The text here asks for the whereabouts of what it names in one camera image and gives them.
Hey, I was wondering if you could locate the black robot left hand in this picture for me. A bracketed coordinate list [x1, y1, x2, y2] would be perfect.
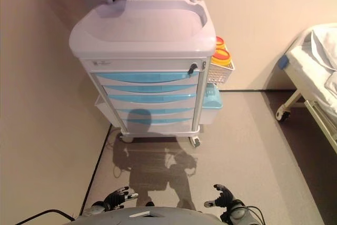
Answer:
[104, 186, 139, 211]

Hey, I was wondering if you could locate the blue-fronted white medicine drawer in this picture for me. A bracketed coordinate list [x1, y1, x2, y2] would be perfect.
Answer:
[107, 93, 197, 109]

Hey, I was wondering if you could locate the white open side bin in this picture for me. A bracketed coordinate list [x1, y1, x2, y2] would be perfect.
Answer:
[94, 94, 116, 127]

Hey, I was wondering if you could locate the grey robot torso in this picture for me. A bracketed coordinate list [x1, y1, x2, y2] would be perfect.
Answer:
[68, 206, 224, 225]

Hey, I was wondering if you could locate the grey cart caster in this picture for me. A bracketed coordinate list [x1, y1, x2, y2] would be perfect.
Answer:
[190, 135, 203, 148]

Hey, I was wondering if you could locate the white lattice basket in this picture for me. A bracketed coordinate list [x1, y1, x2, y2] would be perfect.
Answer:
[207, 57, 235, 85]

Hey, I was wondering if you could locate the white medical cart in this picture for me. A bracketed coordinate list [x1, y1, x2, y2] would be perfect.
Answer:
[68, 0, 217, 144]

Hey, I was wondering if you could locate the yellow sharps container red lid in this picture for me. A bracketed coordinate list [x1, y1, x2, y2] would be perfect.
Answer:
[212, 49, 233, 65]
[215, 36, 226, 51]

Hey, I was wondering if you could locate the bed caster wheel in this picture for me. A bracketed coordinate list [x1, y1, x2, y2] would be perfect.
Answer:
[275, 105, 292, 122]

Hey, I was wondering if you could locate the blue bed corner bumper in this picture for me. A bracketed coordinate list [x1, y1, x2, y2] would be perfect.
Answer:
[278, 55, 289, 69]

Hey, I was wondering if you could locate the white hospital bed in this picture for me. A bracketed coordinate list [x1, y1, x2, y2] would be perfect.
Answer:
[275, 23, 337, 146]

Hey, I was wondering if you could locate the white bedding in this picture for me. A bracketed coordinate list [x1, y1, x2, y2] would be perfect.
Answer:
[302, 27, 337, 99]

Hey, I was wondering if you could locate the thick black cable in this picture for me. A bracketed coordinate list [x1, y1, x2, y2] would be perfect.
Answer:
[15, 209, 77, 225]

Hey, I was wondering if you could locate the largest blue-handled cart drawer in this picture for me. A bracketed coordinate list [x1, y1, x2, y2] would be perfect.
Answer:
[95, 71, 200, 86]

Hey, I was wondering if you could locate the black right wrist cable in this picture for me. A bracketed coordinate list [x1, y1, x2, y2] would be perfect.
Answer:
[244, 205, 266, 225]

